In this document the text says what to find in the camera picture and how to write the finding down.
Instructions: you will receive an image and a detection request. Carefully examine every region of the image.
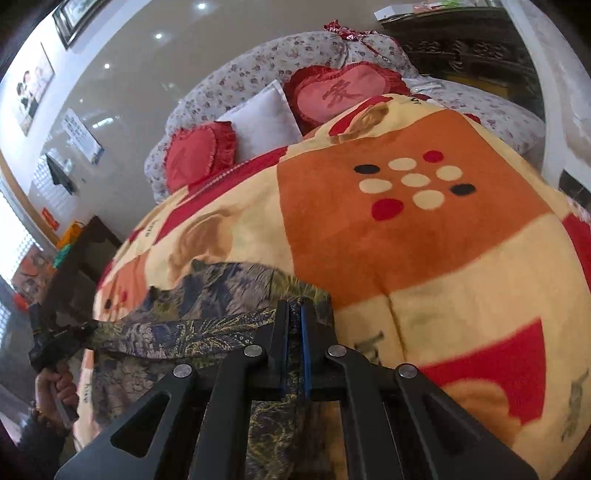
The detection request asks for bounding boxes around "white square pillow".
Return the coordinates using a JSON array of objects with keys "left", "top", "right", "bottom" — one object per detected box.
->
[{"left": 217, "top": 80, "right": 303, "bottom": 163}]

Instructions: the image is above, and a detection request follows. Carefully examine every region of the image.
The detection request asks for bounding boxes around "dark cloth hanging on wall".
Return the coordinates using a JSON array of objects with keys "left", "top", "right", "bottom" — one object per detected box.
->
[{"left": 44, "top": 153, "right": 77, "bottom": 195}]

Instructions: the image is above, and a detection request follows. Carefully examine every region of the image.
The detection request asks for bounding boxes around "orange red cream blanket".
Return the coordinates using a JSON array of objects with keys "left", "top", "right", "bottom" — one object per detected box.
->
[{"left": 74, "top": 95, "right": 590, "bottom": 479}]

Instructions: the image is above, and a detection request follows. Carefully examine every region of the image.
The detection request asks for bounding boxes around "brown blue floral garment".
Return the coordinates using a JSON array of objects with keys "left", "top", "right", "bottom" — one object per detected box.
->
[{"left": 91, "top": 260, "right": 337, "bottom": 479}]

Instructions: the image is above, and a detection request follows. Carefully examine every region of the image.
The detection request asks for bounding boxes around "dark carved wooden cabinet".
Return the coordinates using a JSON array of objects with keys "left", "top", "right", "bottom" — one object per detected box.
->
[{"left": 381, "top": 7, "right": 545, "bottom": 118}]

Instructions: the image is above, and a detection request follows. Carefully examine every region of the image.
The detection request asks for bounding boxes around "person's left hand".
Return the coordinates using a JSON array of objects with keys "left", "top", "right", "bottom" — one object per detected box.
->
[{"left": 35, "top": 361, "right": 79, "bottom": 430}]

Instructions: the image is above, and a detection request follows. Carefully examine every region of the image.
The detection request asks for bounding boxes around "wall calendar poster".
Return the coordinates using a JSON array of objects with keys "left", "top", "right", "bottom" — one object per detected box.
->
[{"left": 62, "top": 108, "right": 104, "bottom": 165}]

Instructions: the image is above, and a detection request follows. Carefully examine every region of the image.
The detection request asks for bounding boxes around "framed wedding photo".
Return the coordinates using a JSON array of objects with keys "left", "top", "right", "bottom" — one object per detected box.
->
[{"left": 16, "top": 42, "right": 55, "bottom": 136}]

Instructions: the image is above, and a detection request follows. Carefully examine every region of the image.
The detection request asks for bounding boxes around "floral grey headboard cushion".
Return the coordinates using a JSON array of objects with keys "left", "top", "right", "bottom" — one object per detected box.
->
[{"left": 144, "top": 31, "right": 546, "bottom": 203}]

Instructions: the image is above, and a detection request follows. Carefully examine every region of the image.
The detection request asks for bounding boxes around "dark wooden side table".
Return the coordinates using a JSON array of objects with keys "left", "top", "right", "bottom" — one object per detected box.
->
[{"left": 29, "top": 216, "right": 122, "bottom": 330}]

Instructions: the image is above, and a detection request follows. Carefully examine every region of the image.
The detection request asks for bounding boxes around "orange basket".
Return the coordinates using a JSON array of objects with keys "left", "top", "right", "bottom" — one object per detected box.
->
[{"left": 56, "top": 221, "right": 85, "bottom": 250}]

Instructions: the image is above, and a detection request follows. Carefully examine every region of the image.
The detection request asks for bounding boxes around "dark framed picture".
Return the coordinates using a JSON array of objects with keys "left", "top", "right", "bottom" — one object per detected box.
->
[{"left": 52, "top": 0, "right": 109, "bottom": 49}]

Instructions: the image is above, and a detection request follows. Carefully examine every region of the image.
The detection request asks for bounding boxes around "small red heart pillow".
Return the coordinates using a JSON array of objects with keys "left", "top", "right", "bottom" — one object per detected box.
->
[{"left": 283, "top": 61, "right": 411, "bottom": 135}]

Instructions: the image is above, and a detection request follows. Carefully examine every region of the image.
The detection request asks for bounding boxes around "large red heart pillow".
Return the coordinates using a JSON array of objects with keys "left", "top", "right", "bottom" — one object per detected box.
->
[{"left": 164, "top": 121, "right": 238, "bottom": 193}]

